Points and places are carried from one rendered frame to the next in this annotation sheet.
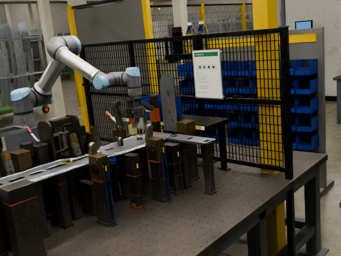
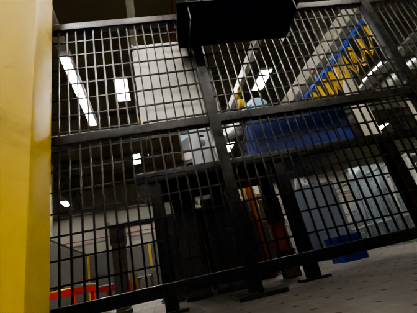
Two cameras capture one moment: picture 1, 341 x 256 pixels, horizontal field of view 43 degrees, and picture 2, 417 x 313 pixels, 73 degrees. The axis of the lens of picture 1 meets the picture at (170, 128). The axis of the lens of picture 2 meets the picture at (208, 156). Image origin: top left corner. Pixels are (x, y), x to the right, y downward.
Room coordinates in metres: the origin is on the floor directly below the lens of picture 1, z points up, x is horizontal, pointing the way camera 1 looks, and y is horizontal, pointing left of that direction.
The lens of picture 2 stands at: (3.14, -0.78, 0.76)
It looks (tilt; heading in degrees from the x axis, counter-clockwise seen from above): 22 degrees up; 126
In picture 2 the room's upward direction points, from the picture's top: 13 degrees counter-clockwise
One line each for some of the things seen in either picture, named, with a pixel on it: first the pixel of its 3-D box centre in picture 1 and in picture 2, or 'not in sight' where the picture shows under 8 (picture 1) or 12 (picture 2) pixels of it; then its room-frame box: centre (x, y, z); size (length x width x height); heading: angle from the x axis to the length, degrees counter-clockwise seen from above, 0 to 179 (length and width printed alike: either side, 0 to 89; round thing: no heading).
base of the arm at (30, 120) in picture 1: (24, 118); (305, 181); (2.59, 0.88, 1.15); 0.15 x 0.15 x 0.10
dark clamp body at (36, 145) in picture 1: (42, 179); not in sight; (2.18, 0.70, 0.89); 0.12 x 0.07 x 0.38; 45
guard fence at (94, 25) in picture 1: (115, 89); not in sight; (4.95, 0.59, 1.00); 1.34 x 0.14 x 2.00; 50
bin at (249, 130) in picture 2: (158, 106); (295, 140); (2.87, 0.07, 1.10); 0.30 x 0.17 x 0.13; 39
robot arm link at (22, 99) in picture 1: (22, 99); not in sight; (2.60, 0.88, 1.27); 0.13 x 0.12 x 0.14; 150
